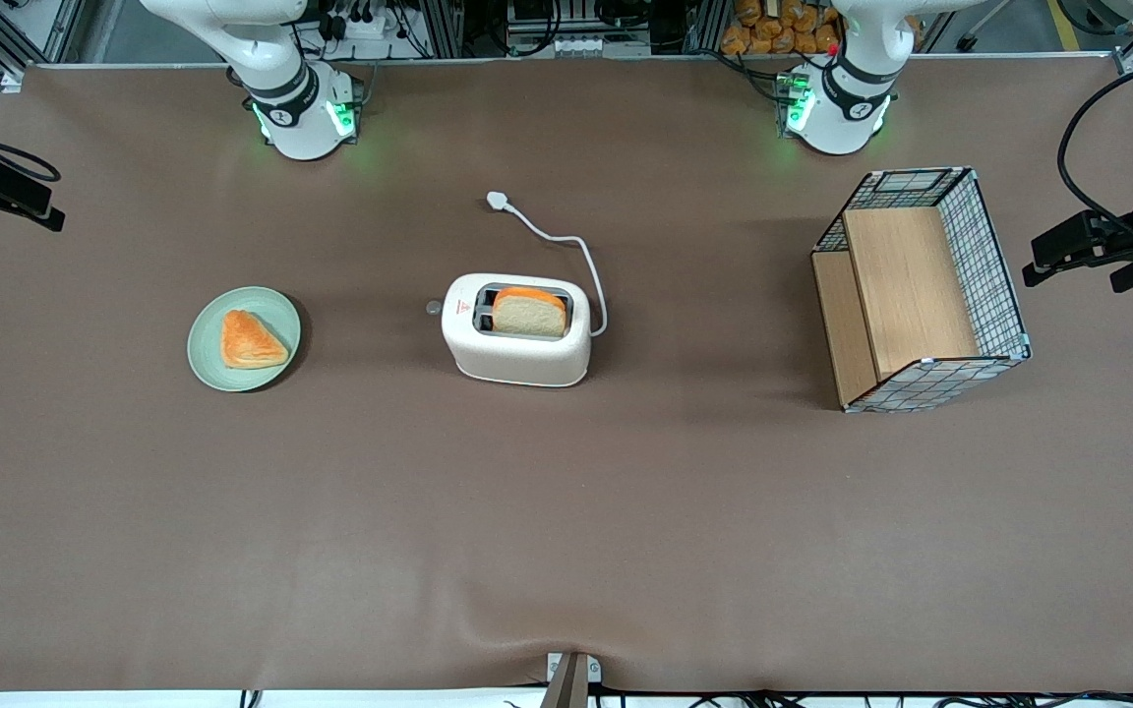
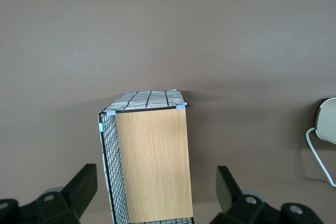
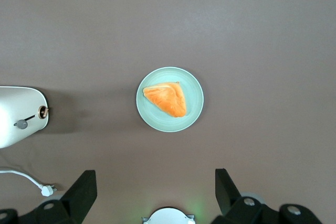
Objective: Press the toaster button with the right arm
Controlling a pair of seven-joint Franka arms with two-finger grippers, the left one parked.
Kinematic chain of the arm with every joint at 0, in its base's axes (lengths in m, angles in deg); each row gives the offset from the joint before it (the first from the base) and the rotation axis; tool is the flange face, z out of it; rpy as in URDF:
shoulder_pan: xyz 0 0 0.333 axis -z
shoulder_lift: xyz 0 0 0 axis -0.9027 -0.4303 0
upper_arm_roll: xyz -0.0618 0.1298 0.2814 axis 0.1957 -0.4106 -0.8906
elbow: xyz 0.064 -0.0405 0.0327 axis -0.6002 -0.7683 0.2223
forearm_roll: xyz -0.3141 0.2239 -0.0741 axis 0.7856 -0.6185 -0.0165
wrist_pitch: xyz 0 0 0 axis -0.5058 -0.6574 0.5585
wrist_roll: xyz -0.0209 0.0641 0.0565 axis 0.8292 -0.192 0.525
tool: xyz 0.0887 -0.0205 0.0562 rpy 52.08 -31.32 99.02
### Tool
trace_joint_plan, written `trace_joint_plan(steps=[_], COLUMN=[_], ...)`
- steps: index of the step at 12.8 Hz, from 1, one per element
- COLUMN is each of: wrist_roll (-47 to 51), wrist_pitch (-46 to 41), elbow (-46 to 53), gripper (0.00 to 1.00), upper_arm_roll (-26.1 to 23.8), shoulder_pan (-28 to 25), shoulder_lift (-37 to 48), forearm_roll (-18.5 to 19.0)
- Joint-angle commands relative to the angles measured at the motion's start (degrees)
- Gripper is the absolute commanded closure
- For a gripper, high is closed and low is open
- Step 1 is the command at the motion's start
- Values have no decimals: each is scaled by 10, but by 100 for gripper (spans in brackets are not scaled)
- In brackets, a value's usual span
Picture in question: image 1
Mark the white two-slot toaster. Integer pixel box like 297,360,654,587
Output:
426,272,593,388

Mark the bread slice with orange crust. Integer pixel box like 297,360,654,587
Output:
492,286,568,339

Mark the brown table mat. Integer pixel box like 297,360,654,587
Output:
0,59,1133,695

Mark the orange triangular pastry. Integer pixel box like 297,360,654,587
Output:
220,310,290,371

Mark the pale green round plate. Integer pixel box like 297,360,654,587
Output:
187,286,302,393

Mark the white power strip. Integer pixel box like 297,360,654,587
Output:
326,8,402,42

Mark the pile of orange bread rolls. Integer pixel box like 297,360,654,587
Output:
720,0,842,58

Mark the white toaster power cable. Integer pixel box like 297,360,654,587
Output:
486,191,610,338

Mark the metal bracket with brown post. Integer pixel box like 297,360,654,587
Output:
539,651,603,708

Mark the wire basket with wooden panels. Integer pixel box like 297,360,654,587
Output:
810,167,1033,414

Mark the black looping cable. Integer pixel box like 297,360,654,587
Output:
1057,51,1133,242

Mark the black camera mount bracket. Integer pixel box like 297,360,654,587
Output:
0,147,67,234
1022,157,1133,295

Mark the thin black cable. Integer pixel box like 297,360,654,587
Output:
0,111,63,185

